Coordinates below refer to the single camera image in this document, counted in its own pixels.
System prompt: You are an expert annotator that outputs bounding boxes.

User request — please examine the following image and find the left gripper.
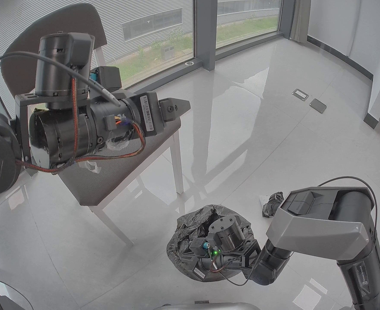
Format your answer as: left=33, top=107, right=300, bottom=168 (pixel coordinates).
left=29, top=91, right=166, bottom=170

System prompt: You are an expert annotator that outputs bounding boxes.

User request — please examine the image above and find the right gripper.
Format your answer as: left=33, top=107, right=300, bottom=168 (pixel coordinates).
left=192, top=253, right=246, bottom=282

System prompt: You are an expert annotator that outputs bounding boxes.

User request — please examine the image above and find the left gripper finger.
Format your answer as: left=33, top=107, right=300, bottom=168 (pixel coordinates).
left=159, top=98, right=191, bottom=124

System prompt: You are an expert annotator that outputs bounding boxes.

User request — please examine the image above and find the black plastic bag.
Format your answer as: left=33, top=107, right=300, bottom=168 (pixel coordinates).
left=166, top=204, right=258, bottom=283

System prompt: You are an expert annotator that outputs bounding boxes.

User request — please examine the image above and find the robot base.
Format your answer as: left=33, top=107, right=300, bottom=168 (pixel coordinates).
left=151, top=300, right=258, bottom=310

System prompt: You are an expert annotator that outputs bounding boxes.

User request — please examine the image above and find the grey chair with white legs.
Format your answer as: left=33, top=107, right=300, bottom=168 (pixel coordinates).
left=0, top=3, right=185, bottom=247

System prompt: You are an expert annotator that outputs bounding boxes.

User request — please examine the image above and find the crumpled black plastic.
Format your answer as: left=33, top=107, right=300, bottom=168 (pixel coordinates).
left=262, top=191, right=285, bottom=219

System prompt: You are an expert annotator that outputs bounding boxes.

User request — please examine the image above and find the white curtain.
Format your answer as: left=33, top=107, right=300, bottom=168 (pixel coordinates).
left=289, top=0, right=312, bottom=43

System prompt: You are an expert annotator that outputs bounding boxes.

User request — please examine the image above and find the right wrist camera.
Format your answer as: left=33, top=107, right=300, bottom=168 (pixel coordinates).
left=190, top=236, right=217, bottom=259

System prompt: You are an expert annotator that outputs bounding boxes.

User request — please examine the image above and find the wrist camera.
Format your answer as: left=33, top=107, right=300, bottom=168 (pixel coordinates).
left=190, top=236, right=217, bottom=259
left=91, top=66, right=123, bottom=90

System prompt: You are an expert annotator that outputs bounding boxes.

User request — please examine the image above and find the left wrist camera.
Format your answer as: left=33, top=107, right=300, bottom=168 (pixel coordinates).
left=91, top=66, right=123, bottom=90

